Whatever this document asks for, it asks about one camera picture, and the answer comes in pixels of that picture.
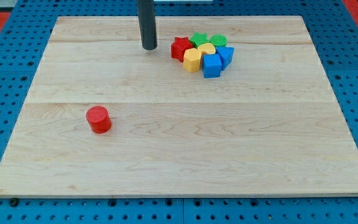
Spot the yellow hexagon block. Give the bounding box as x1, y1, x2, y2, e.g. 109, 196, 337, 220
183, 48, 202, 73

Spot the blue cube block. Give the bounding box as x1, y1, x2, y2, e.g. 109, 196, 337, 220
202, 54, 222, 78

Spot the red star block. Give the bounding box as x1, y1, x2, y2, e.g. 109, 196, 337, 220
171, 37, 193, 62

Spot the yellow heart block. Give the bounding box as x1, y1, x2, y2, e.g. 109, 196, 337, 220
197, 43, 216, 55

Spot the blue triangle block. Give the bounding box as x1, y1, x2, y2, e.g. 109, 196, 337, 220
216, 47, 234, 70

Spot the green star block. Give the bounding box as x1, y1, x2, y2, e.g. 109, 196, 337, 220
189, 32, 209, 48

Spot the red cylinder block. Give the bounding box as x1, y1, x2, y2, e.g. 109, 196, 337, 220
86, 106, 112, 134

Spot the green cylinder block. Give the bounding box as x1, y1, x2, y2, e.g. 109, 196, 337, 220
209, 34, 227, 47

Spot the light wooden board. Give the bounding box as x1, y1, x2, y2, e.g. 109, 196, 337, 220
0, 16, 358, 198

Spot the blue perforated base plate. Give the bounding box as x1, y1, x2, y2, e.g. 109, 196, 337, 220
0, 1, 358, 223

